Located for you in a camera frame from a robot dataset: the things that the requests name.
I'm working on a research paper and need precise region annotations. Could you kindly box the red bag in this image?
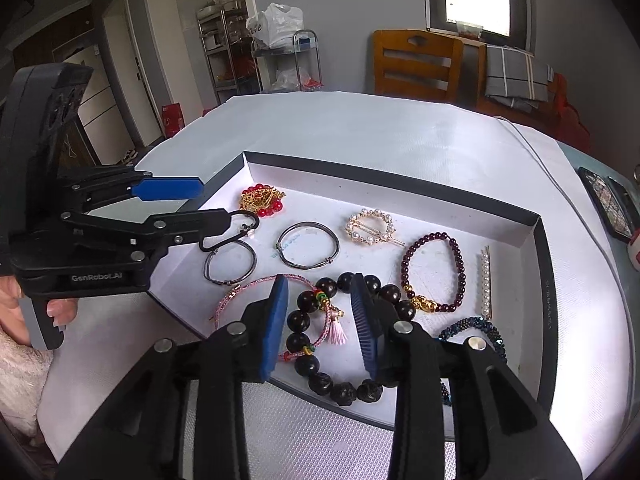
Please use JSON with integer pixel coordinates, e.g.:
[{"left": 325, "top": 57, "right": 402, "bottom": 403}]
[{"left": 550, "top": 74, "right": 592, "bottom": 153}]

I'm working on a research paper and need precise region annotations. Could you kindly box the tall metal shelf rack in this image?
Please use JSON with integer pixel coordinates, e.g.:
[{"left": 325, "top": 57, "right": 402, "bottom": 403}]
[{"left": 196, "top": 0, "right": 263, "bottom": 106}]

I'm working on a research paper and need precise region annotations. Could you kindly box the blue crystal bead bracelet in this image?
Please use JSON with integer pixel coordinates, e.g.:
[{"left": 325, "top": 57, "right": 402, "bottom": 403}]
[{"left": 437, "top": 316, "right": 508, "bottom": 407}]

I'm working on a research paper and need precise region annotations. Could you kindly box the white refrigerator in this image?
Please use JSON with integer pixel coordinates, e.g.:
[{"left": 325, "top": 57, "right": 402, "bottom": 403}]
[{"left": 75, "top": 42, "right": 126, "bottom": 166}]

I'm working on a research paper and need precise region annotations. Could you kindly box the pearl bar hair clip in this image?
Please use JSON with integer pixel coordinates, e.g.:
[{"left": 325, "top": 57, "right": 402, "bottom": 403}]
[{"left": 477, "top": 246, "right": 496, "bottom": 320}]

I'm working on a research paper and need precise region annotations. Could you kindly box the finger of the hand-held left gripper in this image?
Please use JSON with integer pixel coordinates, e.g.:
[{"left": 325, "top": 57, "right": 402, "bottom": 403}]
[
  {"left": 60, "top": 208, "right": 232, "bottom": 262},
  {"left": 60, "top": 168, "right": 205, "bottom": 214}
]

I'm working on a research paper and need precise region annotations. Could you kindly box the red and gold bead bracelet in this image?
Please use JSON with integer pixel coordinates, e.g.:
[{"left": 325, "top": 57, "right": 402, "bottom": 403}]
[{"left": 239, "top": 185, "right": 287, "bottom": 221}]

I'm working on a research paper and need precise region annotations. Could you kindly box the white cable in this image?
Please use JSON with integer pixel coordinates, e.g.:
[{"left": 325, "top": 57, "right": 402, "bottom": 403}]
[{"left": 492, "top": 116, "right": 628, "bottom": 311}]

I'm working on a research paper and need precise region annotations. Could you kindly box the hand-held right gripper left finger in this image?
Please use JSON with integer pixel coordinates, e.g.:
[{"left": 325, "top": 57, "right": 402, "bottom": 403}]
[{"left": 54, "top": 274, "right": 290, "bottom": 480}]

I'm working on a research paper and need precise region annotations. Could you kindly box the small metal rack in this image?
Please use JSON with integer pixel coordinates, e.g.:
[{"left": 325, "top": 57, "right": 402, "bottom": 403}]
[{"left": 251, "top": 30, "right": 322, "bottom": 93}]

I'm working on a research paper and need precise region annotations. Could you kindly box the grey plaid cloth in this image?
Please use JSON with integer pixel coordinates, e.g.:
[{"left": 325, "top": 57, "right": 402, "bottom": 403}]
[{"left": 484, "top": 44, "right": 555, "bottom": 111}]

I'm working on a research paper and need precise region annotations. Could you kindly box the black patterned phone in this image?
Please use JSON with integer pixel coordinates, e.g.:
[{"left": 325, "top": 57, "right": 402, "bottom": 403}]
[{"left": 577, "top": 166, "right": 637, "bottom": 238}]

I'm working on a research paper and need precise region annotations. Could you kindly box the pink cord tassel bracelet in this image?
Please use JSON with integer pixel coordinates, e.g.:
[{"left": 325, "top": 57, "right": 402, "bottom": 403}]
[{"left": 214, "top": 274, "right": 351, "bottom": 361}]

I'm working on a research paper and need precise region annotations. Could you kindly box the person's left hand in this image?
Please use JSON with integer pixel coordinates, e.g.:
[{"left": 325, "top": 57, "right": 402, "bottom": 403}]
[{"left": 0, "top": 276, "right": 77, "bottom": 347}]

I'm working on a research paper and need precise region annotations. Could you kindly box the person's left forearm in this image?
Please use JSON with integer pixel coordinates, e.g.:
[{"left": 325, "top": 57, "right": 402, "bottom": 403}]
[{"left": 0, "top": 317, "right": 56, "bottom": 438}]

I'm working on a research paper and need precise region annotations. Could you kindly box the white plastic bag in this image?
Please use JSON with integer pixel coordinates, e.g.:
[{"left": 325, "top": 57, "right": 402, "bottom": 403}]
[{"left": 245, "top": 3, "right": 304, "bottom": 49}]

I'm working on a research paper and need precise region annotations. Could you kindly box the grey cardboard box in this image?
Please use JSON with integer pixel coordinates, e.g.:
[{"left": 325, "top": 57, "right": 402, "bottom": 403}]
[{"left": 145, "top": 151, "right": 557, "bottom": 431}]

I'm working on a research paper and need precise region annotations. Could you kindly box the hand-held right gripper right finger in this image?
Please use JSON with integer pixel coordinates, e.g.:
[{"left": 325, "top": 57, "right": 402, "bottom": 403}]
[{"left": 350, "top": 273, "right": 583, "bottom": 480}]

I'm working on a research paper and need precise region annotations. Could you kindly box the dark red bead bracelet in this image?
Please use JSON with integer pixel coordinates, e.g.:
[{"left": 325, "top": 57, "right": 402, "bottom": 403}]
[{"left": 400, "top": 232, "right": 466, "bottom": 315}]

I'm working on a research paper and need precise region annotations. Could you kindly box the round pearl gold hair clip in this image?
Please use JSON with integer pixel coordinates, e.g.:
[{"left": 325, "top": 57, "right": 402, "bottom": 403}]
[{"left": 344, "top": 208, "right": 406, "bottom": 248}]

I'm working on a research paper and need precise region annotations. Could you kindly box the black carabiner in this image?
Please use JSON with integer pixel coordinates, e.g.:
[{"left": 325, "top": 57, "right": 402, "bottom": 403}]
[{"left": 199, "top": 210, "right": 259, "bottom": 254}]

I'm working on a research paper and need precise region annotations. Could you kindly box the dark metal bangle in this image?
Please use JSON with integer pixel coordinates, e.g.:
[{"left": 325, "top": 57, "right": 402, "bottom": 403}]
[{"left": 276, "top": 222, "right": 341, "bottom": 270}]

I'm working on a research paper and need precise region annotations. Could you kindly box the large black bead bracelet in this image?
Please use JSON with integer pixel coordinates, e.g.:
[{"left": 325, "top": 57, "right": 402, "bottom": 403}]
[{"left": 285, "top": 272, "right": 417, "bottom": 407}]

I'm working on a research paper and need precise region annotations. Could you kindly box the red box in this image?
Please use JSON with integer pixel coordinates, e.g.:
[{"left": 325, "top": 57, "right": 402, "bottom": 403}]
[{"left": 161, "top": 102, "right": 185, "bottom": 138}]

